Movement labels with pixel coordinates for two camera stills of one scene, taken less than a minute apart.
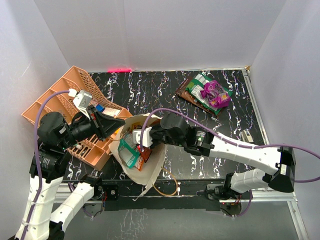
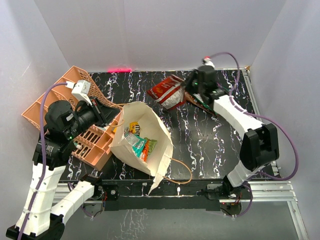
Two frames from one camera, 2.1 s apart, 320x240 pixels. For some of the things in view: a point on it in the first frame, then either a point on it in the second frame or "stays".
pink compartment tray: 92,149 stays
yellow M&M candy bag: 136,125 stays
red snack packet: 145,154 -> 169,93
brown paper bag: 151,165 -> 153,126
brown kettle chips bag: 182,91 stays
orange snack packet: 140,164 -> 145,152
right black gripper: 153,130 -> 189,82
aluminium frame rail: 271,196 stays
